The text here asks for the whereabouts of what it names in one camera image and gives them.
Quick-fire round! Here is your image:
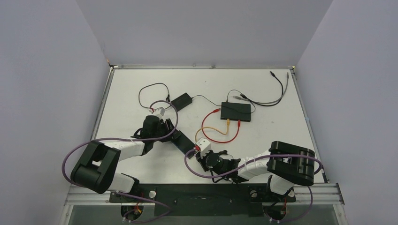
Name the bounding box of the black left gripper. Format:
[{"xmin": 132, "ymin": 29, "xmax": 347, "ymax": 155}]
[{"xmin": 152, "ymin": 119, "xmax": 180, "ymax": 143}]

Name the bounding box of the orange ethernet cable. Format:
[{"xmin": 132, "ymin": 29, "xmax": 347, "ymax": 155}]
[{"xmin": 195, "ymin": 118, "xmax": 231, "ymax": 143}]

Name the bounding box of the red ethernet cable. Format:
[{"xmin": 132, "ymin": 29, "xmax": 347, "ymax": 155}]
[{"xmin": 200, "ymin": 108, "xmax": 243, "ymax": 144}]

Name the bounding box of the black power plug cable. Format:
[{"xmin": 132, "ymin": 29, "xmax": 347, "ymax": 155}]
[{"xmin": 192, "ymin": 89, "xmax": 257, "ymax": 114}]

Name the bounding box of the black network switch box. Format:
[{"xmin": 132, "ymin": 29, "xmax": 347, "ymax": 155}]
[{"xmin": 220, "ymin": 102, "xmax": 252, "ymax": 122}]

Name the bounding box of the black ethernet cable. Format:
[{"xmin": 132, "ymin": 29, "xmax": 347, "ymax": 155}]
[{"xmin": 240, "ymin": 70, "xmax": 285, "ymax": 107}]

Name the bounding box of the black ribbed power adapter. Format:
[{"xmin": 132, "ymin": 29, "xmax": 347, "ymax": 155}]
[{"xmin": 171, "ymin": 130, "xmax": 195, "ymax": 155}]

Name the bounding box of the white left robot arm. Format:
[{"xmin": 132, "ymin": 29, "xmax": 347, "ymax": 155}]
[{"xmin": 70, "ymin": 115, "xmax": 181, "ymax": 202}]

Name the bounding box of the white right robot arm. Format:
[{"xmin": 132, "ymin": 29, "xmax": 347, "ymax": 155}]
[{"xmin": 194, "ymin": 138, "xmax": 321, "ymax": 200}]

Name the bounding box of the small black power brick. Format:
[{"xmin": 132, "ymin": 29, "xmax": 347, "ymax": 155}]
[{"xmin": 171, "ymin": 93, "xmax": 193, "ymax": 111}]

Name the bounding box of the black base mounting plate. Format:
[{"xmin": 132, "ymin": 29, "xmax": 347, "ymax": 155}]
[{"xmin": 108, "ymin": 184, "xmax": 296, "ymax": 218}]

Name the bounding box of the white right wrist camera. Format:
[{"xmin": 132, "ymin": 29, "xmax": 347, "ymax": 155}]
[{"xmin": 196, "ymin": 138, "xmax": 211, "ymax": 158}]

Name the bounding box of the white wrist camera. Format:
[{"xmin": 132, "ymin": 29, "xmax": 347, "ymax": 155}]
[
  {"xmin": 152, "ymin": 107, "xmax": 165, "ymax": 120},
  {"xmin": 196, "ymin": 138, "xmax": 211, "ymax": 158}
]

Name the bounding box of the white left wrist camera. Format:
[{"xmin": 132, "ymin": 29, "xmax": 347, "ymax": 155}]
[{"xmin": 152, "ymin": 107, "xmax": 165, "ymax": 120}]

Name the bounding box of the black adapter mains cable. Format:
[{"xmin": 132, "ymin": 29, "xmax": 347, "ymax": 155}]
[{"xmin": 138, "ymin": 82, "xmax": 174, "ymax": 111}]

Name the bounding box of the grey ethernet cable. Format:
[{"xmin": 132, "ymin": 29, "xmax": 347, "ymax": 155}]
[{"xmin": 233, "ymin": 72, "xmax": 290, "ymax": 105}]

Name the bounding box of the aluminium frame rail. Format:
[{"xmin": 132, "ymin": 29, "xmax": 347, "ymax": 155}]
[{"xmin": 65, "ymin": 183, "xmax": 345, "ymax": 205}]

